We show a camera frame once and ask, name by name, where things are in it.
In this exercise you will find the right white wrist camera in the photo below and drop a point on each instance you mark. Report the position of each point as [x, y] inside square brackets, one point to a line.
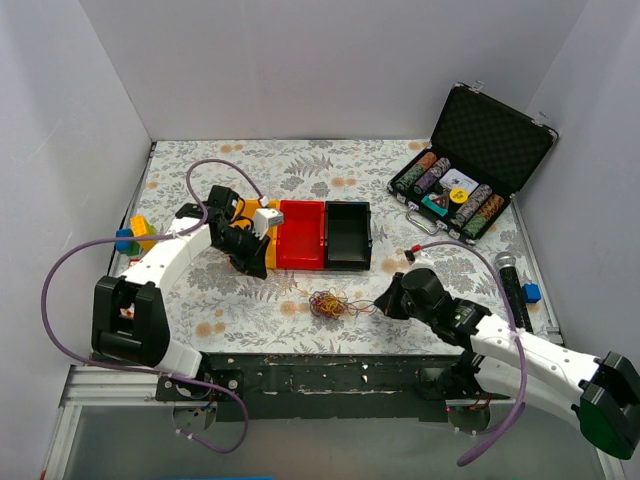
[417, 258]

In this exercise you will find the black poker chip case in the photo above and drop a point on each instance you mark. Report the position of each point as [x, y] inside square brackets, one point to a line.
[481, 145]

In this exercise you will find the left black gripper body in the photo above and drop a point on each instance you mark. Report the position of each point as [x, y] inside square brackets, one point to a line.
[245, 248]

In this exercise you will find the blue toy block right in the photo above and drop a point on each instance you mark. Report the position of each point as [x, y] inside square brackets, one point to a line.
[531, 293]

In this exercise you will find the black plastic bin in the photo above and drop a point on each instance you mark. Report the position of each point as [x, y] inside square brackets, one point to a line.
[348, 238]

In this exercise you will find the yellow toy brick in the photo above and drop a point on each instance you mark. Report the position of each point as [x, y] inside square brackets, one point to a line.
[141, 228]

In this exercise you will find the black microphone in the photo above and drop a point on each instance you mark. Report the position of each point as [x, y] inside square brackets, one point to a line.
[505, 264]

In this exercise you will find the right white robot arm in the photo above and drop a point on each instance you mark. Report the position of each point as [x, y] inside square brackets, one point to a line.
[598, 396]

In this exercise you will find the green toy brick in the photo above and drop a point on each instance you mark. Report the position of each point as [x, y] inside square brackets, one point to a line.
[134, 248]

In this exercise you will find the blue toy brick left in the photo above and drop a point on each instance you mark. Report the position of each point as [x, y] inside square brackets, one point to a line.
[124, 233]

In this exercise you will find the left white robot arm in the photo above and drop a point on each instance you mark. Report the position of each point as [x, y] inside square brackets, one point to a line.
[130, 322]

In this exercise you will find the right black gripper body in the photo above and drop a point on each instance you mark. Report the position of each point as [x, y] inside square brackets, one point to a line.
[395, 298]

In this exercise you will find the floral table mat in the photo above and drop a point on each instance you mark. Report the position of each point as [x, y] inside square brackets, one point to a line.
[215, 309]

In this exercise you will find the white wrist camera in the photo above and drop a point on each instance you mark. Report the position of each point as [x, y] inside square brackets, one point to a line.
[417, 258]
[264, 219]

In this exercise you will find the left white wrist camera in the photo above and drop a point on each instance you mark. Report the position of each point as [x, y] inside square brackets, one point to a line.
[264, 219]

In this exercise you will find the yellow plastic bin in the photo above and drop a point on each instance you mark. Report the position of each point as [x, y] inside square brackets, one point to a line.
[243, 218]

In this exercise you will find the yellow dealer chip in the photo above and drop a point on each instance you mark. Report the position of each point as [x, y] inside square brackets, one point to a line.
[458, 196]

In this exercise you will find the red plastic bin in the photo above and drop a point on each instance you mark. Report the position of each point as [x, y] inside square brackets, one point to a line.
[301, 238]

